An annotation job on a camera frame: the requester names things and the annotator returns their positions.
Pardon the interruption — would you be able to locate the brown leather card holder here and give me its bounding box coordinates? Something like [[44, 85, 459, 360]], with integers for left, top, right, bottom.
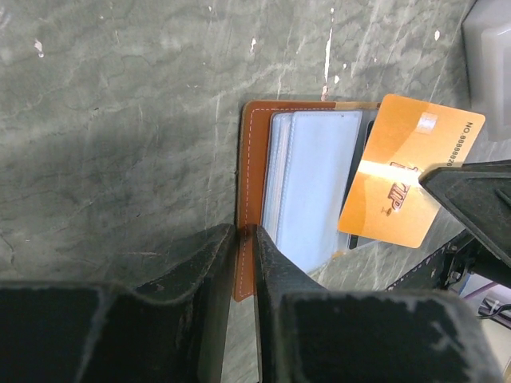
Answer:
[[232, 100, 379, 302]]

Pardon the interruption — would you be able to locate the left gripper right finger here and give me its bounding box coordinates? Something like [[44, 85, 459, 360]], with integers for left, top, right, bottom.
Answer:
[[252, 226, 503, 382]]

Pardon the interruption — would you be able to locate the white plastic card tray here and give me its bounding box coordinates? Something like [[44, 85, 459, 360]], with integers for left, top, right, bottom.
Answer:
[[462, 0, 510, 141]]

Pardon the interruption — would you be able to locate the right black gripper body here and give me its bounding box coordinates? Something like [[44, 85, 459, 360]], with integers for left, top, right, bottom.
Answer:
[[419, 160, 510, 287]]

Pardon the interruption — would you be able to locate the gold credit card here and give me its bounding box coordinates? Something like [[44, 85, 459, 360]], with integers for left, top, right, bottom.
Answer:
[[338, 94, 485, 248]]

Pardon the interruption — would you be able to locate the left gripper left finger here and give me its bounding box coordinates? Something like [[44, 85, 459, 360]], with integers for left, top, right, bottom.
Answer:
[[1, 224, 236, 382]]

